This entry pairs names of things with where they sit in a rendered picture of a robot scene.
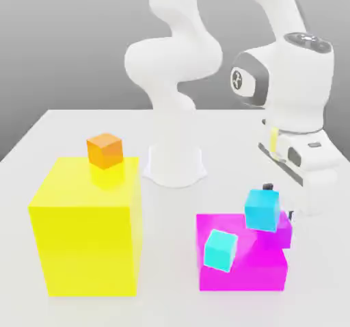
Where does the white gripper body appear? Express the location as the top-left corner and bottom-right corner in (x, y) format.
(258, 142), (339, 216)

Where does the small blue cube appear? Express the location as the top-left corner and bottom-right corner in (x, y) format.
(243, 188), (282, 234)

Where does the small cyan cube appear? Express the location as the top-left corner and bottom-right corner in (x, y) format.
(203, 228), (239, 274)

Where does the small orange cube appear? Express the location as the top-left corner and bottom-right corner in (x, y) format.
(86, 132), (124, 170)

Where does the large magenta box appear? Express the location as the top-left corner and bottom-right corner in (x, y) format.
(196, 213), (289, 292)

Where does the large yellow box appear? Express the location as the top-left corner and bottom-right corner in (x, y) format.
(27, 156), (143, 298)

